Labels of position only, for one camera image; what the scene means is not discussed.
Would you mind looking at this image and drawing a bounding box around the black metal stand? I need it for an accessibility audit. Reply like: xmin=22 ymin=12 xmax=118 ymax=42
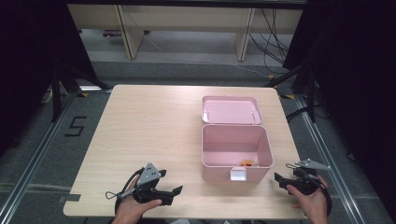
xmin=49 ymin=62 xmax=114 ymax=123
xmin=263 ymin=62 xmax=321 ymax=124

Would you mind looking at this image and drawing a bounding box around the black curtain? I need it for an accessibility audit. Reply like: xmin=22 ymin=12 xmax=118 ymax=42
xmin=282 ymin=0 xmax=396 ymax=216
xmin=0 ymin=0 xmax=99 ymax=158

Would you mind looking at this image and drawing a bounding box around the pink storage box with lid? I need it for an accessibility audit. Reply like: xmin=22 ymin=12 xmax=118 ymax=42
xmin=200 ymin=94 xmax=275 ymax=184

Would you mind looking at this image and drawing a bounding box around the grey tape strip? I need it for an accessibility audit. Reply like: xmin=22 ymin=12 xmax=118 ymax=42
xmin=58 ymin=193 xmax=82 ymax=204

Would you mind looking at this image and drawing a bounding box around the bundle of black cables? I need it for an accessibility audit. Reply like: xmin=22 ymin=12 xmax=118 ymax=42
xmin=247 ymin=7 xmax=291 ymax=75

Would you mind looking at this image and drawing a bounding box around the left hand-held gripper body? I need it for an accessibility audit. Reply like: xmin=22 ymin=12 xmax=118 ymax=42
xmin=132 ymin=161 xmax=176 ymax=206

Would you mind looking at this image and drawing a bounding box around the person's right hand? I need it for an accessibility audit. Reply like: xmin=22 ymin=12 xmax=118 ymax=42
xmin=286 ymin=175 xmax=330 ymax=224

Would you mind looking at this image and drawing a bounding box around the black tape numeral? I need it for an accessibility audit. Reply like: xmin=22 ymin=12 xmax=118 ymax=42
xmin=64 ymin=116 xmax=89 ymax=137

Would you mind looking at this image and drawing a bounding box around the metal floor rail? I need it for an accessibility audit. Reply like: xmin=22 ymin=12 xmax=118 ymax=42
xmin=292 ymin=93 xmax=367 ymax=224
xmin=0 ymin=89 xmax=81 ymax=222

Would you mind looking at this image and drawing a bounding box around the person's left hand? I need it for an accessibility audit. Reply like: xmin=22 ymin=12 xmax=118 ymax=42
xmin=111 ymin=178 xmax=163 ymax=224

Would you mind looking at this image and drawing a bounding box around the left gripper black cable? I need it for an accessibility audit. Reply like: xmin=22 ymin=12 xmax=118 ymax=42
xmin=105 ymin=167 xmax=146 ymax=216

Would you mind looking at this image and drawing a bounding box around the beige wooden bench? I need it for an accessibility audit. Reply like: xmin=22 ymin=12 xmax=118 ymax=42
xmin=66 ymin=3 xmax=304 ymax=63

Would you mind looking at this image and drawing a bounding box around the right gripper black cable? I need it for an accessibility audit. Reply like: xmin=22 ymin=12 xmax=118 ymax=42
xmin=285 ymin=162 xmax=333 ymax=217

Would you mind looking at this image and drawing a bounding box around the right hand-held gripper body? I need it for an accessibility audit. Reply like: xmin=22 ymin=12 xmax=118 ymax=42
xmin=292 ymin=158 xmax=332 ymax=196

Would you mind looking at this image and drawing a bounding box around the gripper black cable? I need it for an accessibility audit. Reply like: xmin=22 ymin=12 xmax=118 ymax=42
xmin=105 ymin=167 xmax=146 ymax=216
xmin=285 ymin=162 xmax=333 ymax=217

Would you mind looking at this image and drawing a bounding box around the black floor cable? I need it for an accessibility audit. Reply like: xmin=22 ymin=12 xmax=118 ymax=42
xmin=285 ymin=105 xmax=323 ymax=123

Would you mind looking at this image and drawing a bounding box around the small yellow and red toy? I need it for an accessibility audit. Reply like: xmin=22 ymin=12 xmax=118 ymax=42
xmin=239 ymin=159 xmax=259 ymax=168

